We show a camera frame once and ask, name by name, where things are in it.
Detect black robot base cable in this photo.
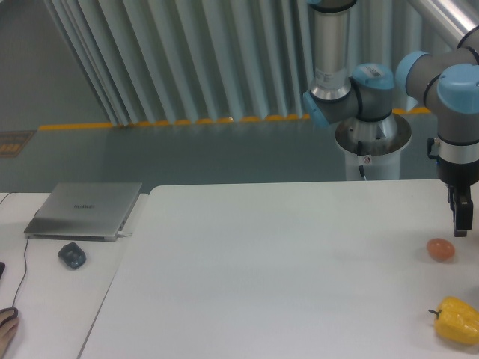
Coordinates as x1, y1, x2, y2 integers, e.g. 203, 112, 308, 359
356, 140, 368, 182

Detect person's hand on mouse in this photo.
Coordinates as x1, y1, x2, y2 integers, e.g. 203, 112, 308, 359
0, 317, 19, 357

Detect black computer mouse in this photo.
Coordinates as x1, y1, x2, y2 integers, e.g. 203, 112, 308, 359
0, 307, 18, 322

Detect yellow bell pepper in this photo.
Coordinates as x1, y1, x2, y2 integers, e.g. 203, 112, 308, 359
428, 296, 478, 346

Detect silver closed laptop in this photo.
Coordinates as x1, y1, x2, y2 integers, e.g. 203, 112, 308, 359
24, 182, 141, 241

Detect brown egg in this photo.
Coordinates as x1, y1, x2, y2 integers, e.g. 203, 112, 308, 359
426, 238, 455, 261

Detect black mouse cable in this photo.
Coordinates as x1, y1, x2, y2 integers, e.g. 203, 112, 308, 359
0, 191, 31, 310

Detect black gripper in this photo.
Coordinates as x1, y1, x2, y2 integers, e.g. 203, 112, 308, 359
436, 157, 479, 237

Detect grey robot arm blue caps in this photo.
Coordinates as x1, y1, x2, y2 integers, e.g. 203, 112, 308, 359
303, 1, 478, 236

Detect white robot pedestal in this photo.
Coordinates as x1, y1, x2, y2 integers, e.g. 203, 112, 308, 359
335, 113, 412, 181

